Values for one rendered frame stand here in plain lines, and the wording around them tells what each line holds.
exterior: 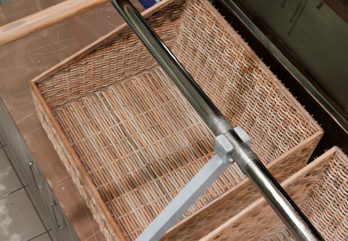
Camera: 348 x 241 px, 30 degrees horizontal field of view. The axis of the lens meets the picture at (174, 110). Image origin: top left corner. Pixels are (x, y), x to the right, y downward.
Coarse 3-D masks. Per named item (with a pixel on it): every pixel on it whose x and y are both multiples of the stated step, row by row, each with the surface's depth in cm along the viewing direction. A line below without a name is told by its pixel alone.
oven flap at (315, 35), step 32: (224, 0) 150; (256, 0) 144; (288, 0) 136; (320, 0) 130; (256, 32) 143; (288, 32) 138; (320, 32) 131; (288, 64) 137; (320, 64) 132; (320, 96) 131
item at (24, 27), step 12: (72, 0) 111; (84, 0) 111; (96, 0) 112; (108, 0) 113; (36, 12) 109; (48, 12) 109; (60, 12) 109; (72, 12) 110; (12, 24) 107; (24, 24) 107; (36, 24) 108; (48, 24) 109; (0, 36) 106; (12, 36) 107; (24, 36) 108
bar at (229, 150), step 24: (120, 0) 115; (144, 24) 111; (168, 48) 108; (168, 72) 106; (192, 96) 102; (216, 120) 98; (216, 144) 97; (240, 144) 96; (216, 168) 99; (240, 168) 96; (264, 168) 93; (192, 192) 101; (264, 192) 92; (168, 216) 102; (288, 216) 89; (144, 240) 104; (312, 240) 86
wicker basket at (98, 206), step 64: (192, 0) 167; (64, 64) 162; (128, 64) 176; (192, 64) 174; (256, 64) 151; (64, 128) 170; (128, 128) 170; (192, 128) 170; (256, 128) 156; (320, 128) 138; (128, 192) 158; (256, 192) 142
